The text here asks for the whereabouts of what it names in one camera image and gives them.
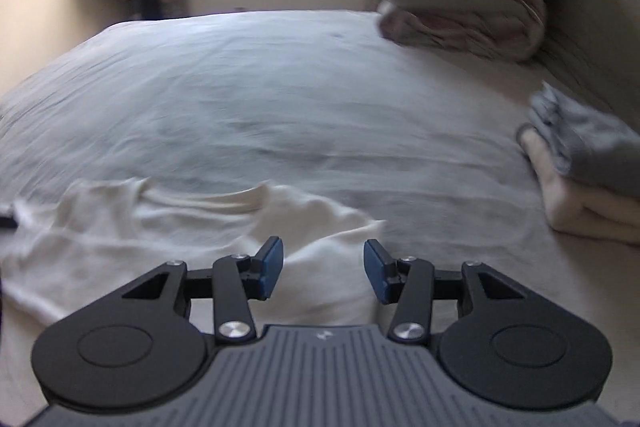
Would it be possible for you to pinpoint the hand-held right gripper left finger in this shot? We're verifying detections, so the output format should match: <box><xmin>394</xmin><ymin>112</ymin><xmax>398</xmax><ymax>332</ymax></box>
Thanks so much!
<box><xmin>122</xmin><ymin>236</ymin><xmax>285</xmax><ymax>345</ymax></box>

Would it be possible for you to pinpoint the bed with grey sheet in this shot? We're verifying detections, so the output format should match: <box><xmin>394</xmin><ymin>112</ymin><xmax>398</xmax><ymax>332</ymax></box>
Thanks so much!
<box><xmin>0</xmin><ymin>9</ymin><xmax>640</xmax><ymax>427</ymax></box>

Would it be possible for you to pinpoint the folded grey-blue garment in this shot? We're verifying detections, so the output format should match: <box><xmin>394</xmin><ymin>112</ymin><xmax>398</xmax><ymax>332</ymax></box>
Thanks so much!
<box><xmin>517</xmin><ymin>81</ymin><xmax>640</xmax><ymax>198</ymax></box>

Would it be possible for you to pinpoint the grey quilted headboard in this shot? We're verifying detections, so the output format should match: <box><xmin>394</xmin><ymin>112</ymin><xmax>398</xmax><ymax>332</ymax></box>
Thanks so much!
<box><xmin>530</xmin><ymin>0</ymin><xmax>640</xmax><ymax>128</ymax></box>

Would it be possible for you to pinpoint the white printed sweatshirt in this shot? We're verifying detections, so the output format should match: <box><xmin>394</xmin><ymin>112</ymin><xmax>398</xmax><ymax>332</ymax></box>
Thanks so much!
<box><xmin>0</xmin><ymin>178</ymin><xmax>388</xmax><ymax>333</ymax></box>

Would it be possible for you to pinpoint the folded grey pink quilt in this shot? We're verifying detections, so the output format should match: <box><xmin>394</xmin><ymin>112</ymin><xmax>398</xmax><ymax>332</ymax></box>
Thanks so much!
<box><xmin>374</xmin><ymin>0</ymin><xmax>548</xmax><ymax>62</ymax></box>

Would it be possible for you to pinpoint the folded cream garment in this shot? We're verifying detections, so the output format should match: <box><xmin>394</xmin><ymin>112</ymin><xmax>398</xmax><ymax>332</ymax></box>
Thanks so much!
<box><xmin>516</xmin><ymin>123</ymin><xmax>640</xmax><ymax>249</ymax></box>

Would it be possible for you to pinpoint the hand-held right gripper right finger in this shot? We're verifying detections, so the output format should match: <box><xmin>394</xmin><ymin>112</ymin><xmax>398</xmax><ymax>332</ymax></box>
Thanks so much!
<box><xmin>364</xmin><ymin>238</ymin><xmax>523</xmax><ymax>343</ymax></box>

